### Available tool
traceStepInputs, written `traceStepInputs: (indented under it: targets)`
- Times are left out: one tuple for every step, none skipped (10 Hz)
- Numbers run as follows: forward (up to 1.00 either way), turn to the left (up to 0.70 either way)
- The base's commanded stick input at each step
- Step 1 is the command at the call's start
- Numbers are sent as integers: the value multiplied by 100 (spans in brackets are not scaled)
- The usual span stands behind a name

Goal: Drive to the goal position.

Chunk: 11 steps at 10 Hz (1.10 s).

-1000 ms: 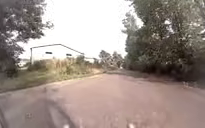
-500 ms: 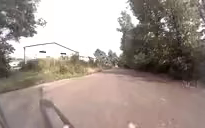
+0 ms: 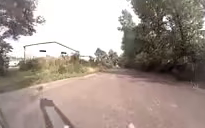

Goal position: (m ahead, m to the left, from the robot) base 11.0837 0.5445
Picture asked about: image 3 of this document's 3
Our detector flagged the distant trees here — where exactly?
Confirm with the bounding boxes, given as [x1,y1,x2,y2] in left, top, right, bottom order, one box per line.
[88,47,120,69]

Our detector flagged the grey asphalt road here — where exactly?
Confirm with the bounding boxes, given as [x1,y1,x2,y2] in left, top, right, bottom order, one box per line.
[0,68,205,128]

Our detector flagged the white building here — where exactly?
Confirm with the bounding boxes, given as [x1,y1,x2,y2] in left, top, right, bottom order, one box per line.
[22,41,81,62]

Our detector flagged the overgrown grass verge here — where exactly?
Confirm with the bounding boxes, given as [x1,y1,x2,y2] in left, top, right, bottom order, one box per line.
[0,54,101,94]

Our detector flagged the row of trees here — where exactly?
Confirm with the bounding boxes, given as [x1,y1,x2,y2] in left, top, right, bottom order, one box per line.
[117,0,205,84]

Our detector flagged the large dark tree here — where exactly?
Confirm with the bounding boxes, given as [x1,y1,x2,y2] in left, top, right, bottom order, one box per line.
[0,0,47,77]

